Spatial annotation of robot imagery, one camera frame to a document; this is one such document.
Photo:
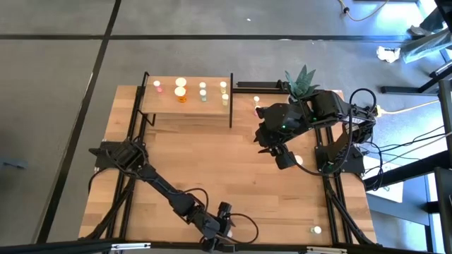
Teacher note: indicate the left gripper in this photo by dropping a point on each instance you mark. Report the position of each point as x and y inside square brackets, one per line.
[212, 225]

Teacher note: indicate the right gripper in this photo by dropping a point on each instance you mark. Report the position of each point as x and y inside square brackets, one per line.
[272, 135]

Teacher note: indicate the yellow-green pill bottle white cap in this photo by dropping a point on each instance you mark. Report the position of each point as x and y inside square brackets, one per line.
[225, 98]

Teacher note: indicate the clear blue pill bottle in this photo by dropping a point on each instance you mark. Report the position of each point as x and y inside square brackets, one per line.
[223, 85]

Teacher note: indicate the light blue translucent cup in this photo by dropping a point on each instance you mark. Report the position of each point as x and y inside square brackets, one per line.
[203, 94]

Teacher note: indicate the teal pill bottle white cap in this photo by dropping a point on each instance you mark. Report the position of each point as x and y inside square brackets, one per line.
[202, 85]
[317, 230]

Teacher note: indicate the large orange pill bottle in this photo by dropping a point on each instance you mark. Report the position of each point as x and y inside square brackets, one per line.
[181, 82]
[180, 93]
[299, 159]

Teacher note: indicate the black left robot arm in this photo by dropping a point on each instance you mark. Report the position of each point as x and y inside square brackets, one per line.
[159, 183]

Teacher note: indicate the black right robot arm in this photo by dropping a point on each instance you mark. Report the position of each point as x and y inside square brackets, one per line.
[328, 106]

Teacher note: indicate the white bottle top centre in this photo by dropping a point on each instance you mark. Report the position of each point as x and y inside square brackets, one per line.
[256, 99]

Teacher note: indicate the black crossbar with silver brackets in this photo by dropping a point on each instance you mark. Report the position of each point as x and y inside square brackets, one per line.
[159, 247]

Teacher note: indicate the green artificial plant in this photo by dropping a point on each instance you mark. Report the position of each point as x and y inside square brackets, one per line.
[302, 84]

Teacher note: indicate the yellow power strip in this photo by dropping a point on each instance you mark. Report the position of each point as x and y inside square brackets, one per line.
[378, 111]

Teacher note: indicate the white sheet on floor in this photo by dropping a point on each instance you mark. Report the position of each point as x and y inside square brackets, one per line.
[388, 187]

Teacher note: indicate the crumpled white paper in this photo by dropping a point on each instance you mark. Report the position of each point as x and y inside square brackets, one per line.
[388, 54]

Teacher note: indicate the person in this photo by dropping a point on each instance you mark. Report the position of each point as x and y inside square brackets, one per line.
[427, 44]

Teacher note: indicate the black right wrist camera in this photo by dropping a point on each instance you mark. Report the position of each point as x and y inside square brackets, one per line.
[284, 160]

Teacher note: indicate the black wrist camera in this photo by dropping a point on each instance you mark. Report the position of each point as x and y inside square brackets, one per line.
[225, 210]
[284, 160]

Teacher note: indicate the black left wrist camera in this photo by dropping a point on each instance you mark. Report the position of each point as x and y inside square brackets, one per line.
[225, 210]

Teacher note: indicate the black aluminium side frame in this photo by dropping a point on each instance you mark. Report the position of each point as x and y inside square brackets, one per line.
[121, 204]
[335, 201]

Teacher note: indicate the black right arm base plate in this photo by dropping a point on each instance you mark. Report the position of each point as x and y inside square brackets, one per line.
[355, 162]

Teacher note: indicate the wooden shelf black frame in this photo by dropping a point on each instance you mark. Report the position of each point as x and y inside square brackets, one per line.
[187, 106]

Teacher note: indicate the black desk frame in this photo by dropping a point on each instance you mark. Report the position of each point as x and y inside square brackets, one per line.
[406, 169]

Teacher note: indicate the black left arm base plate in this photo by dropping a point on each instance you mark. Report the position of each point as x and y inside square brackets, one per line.
[102, 155]

